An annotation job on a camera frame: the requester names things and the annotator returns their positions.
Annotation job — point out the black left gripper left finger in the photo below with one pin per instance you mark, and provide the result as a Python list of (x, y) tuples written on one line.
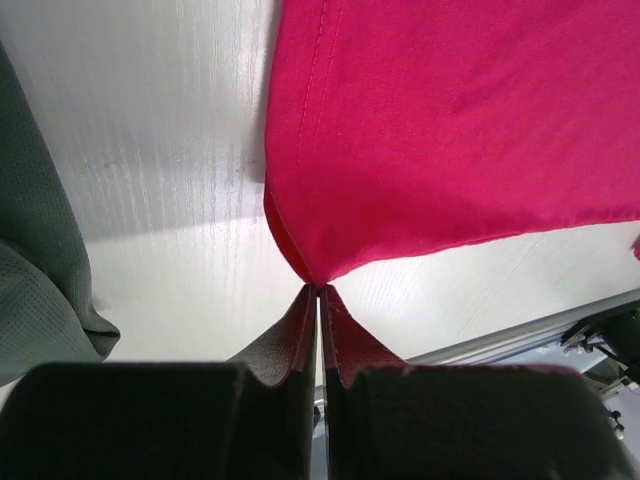
[(250, 417)]

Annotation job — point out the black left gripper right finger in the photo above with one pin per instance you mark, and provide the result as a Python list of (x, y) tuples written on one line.
[(388, 419)]

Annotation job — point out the pink t shirt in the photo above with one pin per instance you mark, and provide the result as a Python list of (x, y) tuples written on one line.
[(404, 128)]

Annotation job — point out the grey folded t shirt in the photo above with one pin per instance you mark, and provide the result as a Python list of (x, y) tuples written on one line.
[(47, 312)]

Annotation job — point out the aluminium mounting rail frame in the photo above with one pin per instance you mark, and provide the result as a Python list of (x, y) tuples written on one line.
[(529, 335)]

